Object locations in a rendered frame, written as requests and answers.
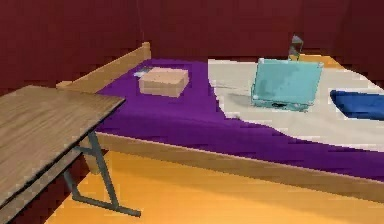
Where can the wooden bed with purple cover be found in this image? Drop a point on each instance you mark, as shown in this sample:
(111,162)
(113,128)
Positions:
(186,123)

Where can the tan cardboard box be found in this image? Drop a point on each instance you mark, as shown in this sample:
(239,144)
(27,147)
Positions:
(163,81)

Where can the small pale blue flat object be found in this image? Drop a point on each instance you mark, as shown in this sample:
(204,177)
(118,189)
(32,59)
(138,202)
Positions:
(141,71)

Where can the teal laptop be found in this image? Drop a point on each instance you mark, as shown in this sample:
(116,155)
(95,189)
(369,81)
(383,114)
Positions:
(286,83)

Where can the wooden table with grey legs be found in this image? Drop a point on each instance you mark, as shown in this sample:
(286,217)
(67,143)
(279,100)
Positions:
(43,123)

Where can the blue pillow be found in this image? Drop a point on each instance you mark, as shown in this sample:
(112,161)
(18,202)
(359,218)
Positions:
(360,105)

